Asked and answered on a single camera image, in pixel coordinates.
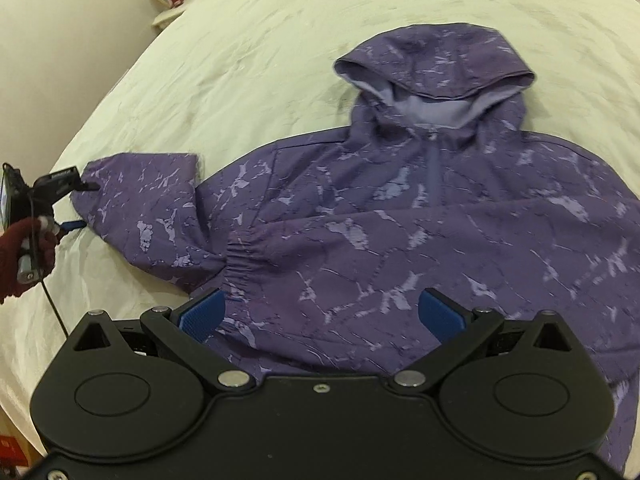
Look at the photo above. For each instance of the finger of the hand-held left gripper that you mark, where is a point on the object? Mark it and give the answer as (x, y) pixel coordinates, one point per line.
(57, 184)
(71, 225)

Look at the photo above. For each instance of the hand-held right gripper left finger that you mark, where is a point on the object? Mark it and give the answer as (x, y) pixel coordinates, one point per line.
(200, 314)

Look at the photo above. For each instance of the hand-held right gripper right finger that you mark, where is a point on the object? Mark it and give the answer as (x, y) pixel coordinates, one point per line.
(440, 316)

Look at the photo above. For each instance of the purple marbled hooded jacket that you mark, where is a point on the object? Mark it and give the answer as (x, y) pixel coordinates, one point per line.
(400, 210)

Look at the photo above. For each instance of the person's left hand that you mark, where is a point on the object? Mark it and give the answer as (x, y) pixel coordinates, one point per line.
(15, 260)

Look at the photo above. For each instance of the white nightstand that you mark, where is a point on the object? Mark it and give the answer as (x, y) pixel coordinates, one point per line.
(170, 14)

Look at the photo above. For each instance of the cream bed blanket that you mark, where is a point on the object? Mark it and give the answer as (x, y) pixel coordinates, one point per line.
(250, 60)

